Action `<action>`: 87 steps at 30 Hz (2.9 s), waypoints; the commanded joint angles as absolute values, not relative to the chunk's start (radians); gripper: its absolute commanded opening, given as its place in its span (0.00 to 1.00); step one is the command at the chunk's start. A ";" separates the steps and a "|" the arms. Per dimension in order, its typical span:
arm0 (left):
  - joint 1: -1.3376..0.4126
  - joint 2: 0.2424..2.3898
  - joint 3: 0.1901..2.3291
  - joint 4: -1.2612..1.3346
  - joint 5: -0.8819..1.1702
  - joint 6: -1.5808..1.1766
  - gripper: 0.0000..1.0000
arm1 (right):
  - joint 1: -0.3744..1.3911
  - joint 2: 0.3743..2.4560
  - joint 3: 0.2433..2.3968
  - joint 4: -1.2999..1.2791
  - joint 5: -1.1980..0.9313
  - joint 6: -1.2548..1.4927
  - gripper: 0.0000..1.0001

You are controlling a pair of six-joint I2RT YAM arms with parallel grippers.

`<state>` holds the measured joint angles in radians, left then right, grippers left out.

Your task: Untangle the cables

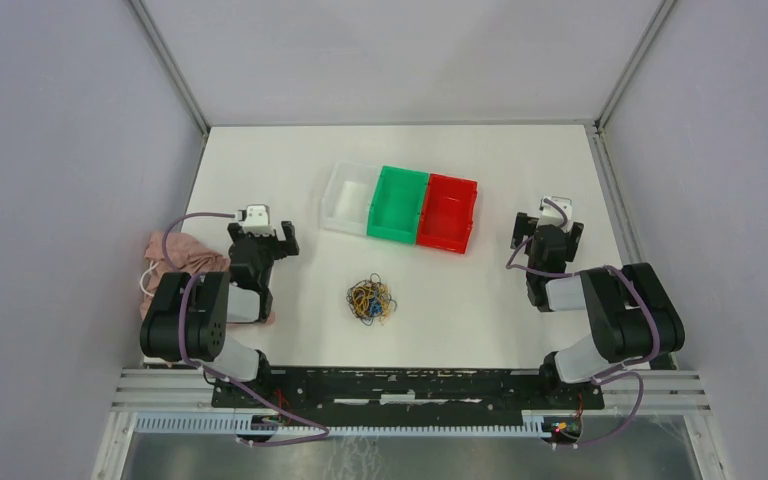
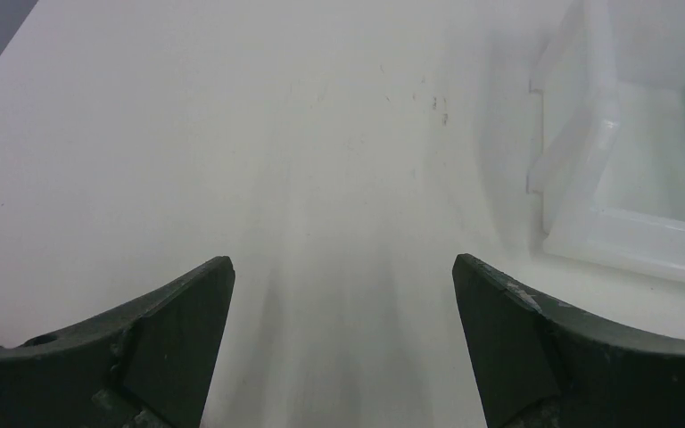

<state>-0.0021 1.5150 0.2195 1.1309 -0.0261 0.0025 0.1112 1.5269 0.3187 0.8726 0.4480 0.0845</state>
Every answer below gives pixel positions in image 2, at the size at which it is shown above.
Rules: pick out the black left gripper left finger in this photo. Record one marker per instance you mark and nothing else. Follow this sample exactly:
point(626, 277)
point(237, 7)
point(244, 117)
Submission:
point(146, 363)

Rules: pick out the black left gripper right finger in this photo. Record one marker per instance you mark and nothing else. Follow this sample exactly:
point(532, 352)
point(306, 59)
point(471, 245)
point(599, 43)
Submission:
point(541, 362)

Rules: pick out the clear plastic bin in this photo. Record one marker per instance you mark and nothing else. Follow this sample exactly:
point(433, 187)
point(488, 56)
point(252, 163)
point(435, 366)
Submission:
point(611, 173)

